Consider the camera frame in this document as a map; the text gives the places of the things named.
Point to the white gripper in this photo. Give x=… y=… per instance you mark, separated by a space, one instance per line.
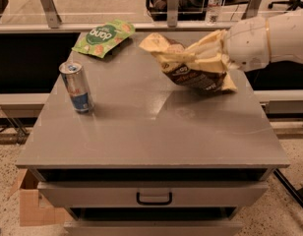
x=247 y=43

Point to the brown chip bag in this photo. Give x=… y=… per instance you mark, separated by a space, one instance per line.
x=172 y=58

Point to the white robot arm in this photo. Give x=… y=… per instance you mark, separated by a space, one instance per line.
x=286 y=37

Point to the green snack bag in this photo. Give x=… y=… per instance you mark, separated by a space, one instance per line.
x=100 y=40

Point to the clear plastic water bottle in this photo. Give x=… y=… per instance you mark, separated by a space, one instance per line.
x=213 y=10

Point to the black office chair base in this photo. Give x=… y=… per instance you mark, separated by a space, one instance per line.
x=292 y=4

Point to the grey drawer cabinet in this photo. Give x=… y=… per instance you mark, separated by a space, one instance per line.
x=146 y=128

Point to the silver blue energy drink can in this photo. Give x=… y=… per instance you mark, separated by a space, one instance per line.
x=74 y=78

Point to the upper grey drawer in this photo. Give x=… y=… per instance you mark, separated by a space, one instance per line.
x=123 y=194

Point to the grey drawer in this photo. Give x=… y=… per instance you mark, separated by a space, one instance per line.
x=153 y=228
x=123 y=194

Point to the lower grey drawer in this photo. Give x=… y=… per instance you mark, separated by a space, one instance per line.
x=153 y=228

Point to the brown cardboard box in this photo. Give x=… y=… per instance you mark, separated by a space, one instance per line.
x=35 y=209

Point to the black drawer handle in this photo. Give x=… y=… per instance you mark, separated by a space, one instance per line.
x=164 y=200

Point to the metal window rail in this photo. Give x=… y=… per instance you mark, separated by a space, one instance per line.
x=83 y=15

